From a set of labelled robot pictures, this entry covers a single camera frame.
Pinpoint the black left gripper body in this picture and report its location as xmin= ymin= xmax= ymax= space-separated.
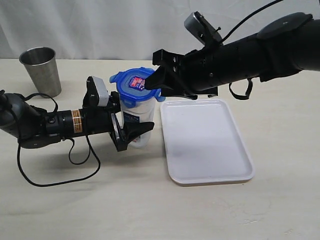
xmin=107 ymin=91 xmax=129 ymax=152

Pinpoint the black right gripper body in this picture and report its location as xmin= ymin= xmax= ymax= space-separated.
xmin=152 ymin=49 xmax=218 ymax=100

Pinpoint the clear plastic container with label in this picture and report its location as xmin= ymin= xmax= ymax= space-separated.
xmin=120 ymin=96 xmax=156 ymax=148

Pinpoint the blue plastic lid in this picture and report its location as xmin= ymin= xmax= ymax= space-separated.
xmin=109 ymin=67 xmax=166 ymax=103

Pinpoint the stainless steel cup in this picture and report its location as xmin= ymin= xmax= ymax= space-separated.
xmin=19 ymin=46 xmax=62 ymax=98

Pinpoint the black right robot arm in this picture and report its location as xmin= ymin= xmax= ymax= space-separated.
xmin=144 ymin=11 xmax=320 ymax=100

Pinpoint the white rectangular plastic tray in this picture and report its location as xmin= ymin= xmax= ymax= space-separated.
xmin=160 ymin=99 xmax=255 ymax=186

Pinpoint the white backdrop curtain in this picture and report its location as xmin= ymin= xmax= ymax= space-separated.
xmin=0 ymin=0 xmax=320 ymax=62

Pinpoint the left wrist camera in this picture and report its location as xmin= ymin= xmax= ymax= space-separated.
xmin=82 ymin=76 xmax=110 ymax=108

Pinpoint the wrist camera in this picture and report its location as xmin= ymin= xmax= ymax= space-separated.
xmin=82 ymin=76 xmax=110 ymax=108
xmin=184 ymin=11 xmax=222 ymax=47

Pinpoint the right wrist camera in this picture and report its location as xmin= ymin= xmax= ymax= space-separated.
xmin=184 ymin=11 xmax=222 ymax=47

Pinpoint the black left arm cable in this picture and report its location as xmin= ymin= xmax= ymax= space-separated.
xmin=0 ymin=89 xmax=102 ymax=187

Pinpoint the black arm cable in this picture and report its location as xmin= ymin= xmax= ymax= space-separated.
xmin=221 ymin=0 xmax=281 ymax=42
xmin=0 ymin=89 xmax=102 ymax=187

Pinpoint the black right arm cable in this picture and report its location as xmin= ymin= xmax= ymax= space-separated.
xmin=221 ymin=0 xmax=281 ymax=42

